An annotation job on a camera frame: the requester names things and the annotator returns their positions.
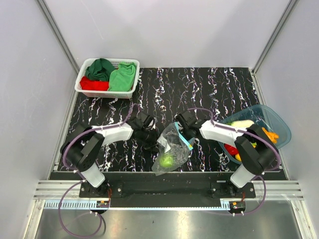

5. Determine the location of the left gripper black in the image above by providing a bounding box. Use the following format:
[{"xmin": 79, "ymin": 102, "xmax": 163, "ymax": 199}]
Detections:
[{"xmin": 139, "ymin": 127, "xmax": 161, "ymax": 153}]

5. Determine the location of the clear zip top bag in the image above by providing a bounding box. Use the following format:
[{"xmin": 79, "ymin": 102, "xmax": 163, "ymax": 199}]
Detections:
[{"xmin": 152, "ymin": 122, "xmax": 195, "ymax": 176}]

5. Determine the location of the red fake bell pepper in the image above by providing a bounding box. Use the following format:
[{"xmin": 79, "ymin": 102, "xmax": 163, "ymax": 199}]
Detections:
[{"xmin": 224, "ymin": 144, "xmax": 238, "ymax": 156}]

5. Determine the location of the beige fake egg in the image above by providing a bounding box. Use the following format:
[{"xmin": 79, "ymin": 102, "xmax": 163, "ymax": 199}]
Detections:
[{"xmin": 231, "ymin": 119, "xmax": 254, "ymax": 128}]

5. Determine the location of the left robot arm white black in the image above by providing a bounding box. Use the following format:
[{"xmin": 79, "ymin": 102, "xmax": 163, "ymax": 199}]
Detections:
[{"xmin": 60, "ymin": 113, "xmax": 159, "ymax": 197}]

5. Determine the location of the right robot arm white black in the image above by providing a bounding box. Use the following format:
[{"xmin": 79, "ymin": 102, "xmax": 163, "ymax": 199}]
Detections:
[{"xmin": 175, "ymin": 109, "xmax": 281, "ymax": 198}]

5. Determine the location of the orange fake mango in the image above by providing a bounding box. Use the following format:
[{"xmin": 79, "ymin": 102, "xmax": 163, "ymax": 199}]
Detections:
[{"xmin": 235, "ymin": 154, "xmax": 241, "ymax": 161}]

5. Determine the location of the orange fake food piece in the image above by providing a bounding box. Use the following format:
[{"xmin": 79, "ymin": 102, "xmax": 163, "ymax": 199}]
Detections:
[{"xmin": 262, "ymin": 127, "xmax": 279, "ymax": 144}]

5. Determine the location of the white paper label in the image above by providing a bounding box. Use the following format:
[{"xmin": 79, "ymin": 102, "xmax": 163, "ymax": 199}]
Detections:
[{"xmin": 158, "ymin": 136, "xmax": 170, "ymax": 152}]

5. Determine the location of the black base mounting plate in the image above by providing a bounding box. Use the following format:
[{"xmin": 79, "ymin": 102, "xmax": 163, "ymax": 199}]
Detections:
[{"xmin": 79, "ymin": 172, "xmax": 256, "ymax": 209}]

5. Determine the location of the light green cloth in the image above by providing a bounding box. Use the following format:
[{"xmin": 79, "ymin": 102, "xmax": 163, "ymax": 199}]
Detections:
[{"xmin": 108, "ymin": 62, "xmax": 137, "ymax": 92}]

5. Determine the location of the white plastic basket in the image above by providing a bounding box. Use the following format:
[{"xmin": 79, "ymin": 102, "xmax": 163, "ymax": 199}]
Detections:
[{"xmin": 74, "ymin": 58, "xmax": 140, "ymax": 99}]

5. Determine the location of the teal plastic container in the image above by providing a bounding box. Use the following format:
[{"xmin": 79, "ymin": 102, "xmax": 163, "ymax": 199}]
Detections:
[{"xmin": 220, "ymin": 105, "xmax": 292, "ymax": 149}]

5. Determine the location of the red cloth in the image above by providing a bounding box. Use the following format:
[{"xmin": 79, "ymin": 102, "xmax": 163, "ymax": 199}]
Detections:
[{"xmin": 80, "ymin": 76, "xmax": 109, "ymax": 91}]

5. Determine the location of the dark green cloth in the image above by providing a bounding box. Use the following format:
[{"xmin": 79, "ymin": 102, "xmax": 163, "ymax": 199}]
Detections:
[{"xmin": 85, "ymin": 58, "xmax": 116, "ymax": 82}]

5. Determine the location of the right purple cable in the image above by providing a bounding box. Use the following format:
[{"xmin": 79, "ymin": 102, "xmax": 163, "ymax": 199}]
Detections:
[{"xmin": 186, "ymin": 107, "xmax": 282, "ymax": 172}]

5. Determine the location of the purple cable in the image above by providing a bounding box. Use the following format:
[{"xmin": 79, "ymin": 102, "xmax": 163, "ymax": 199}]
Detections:
[
  {"xmin": 62, "ymin": 103, "xmax": 144, "ymax": 175},
  {"xmin": 186, "ymin": 107, "xmax": 282, "ymax": 172}
]

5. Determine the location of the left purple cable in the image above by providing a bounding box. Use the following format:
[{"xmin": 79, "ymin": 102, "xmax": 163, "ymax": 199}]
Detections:
[{"xmin": 62, "ymin": 103, "xmax": 144, "ymax": 175}]

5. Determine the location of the aluminium frame rail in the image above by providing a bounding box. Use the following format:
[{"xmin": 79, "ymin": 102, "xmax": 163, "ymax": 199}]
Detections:
[{"xmin": 28, "ymin": 172, "xmax": 316, "ymax": 239}]

